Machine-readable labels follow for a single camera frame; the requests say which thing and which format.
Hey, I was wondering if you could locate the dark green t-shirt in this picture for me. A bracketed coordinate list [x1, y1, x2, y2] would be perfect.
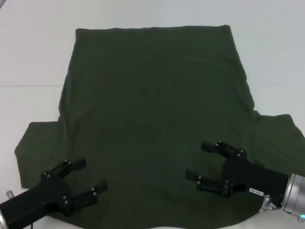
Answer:
[14, 23, 305, 229]

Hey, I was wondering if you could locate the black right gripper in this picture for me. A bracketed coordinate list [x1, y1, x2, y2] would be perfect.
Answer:
[185, 139, 289, 204]

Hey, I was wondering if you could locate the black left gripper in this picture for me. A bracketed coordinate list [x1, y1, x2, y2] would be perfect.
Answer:
[0, 157, 108, 225]

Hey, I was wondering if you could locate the right wrist cable with connectors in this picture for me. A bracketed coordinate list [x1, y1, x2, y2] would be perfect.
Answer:
[259, 194, 286, 213]

